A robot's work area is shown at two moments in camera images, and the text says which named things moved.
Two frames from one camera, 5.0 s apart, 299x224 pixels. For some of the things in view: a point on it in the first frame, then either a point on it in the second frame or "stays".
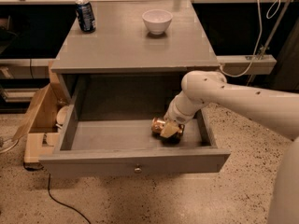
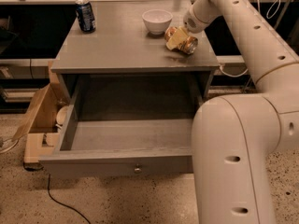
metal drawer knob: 137,170 stays
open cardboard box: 41,124 stays
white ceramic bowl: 157,21 stays
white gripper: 177,115 -> 193,22
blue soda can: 85,16 stays
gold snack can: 157,124 -> 188,45
